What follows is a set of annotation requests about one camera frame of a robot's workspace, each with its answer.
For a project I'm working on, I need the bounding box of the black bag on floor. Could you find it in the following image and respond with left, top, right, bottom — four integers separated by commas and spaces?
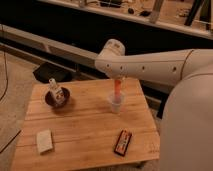
33, 62, 73, 83

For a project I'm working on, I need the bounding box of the black cable on floor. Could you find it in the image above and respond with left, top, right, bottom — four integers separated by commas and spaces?
0, 50, 22, 155

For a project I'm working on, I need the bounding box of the black orange candy bar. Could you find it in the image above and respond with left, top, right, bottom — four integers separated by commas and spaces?
114, 130, 132, 156

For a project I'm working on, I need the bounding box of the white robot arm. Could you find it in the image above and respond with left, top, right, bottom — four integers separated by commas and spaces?
95, 39, 213, 171

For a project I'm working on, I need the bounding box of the dark ceramic bowl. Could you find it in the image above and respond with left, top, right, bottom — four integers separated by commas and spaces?
45, 88, 70, 108

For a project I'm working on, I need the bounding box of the translucent plastic cup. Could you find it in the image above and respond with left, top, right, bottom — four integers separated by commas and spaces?
107, 92, 124, 114

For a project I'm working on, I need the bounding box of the wooden table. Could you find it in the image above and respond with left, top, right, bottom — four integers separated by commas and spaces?
11, 79, 159, 171

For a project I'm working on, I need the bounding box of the orange pepper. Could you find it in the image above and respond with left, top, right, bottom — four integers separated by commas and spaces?
114, 79, 121, 103

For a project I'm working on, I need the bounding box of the white sponge block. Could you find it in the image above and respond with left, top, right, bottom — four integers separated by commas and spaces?
36, 130, 53, 154

